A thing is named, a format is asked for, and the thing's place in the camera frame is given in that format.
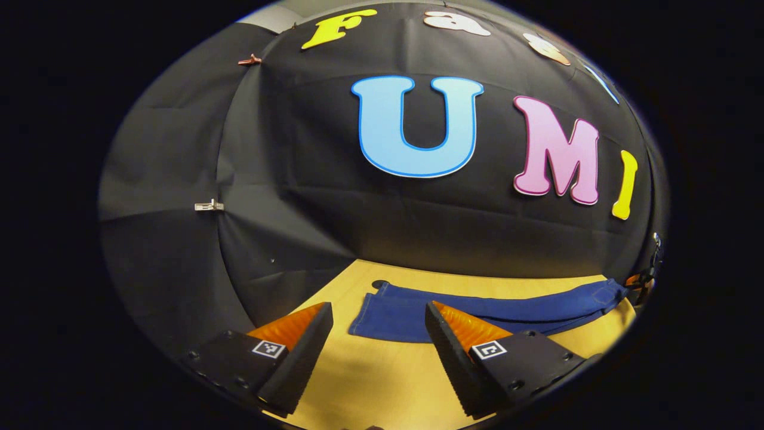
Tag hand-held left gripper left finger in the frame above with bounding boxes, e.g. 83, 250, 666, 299
182, 301, 334, 419

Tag blue denim jeans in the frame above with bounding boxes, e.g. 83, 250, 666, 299
349, 278, 630, 344

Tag black backdrop cloth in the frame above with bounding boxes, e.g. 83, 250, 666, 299
98, 3, 666, 359

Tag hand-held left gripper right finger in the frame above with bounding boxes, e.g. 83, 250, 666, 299
424, 300, 602, 420

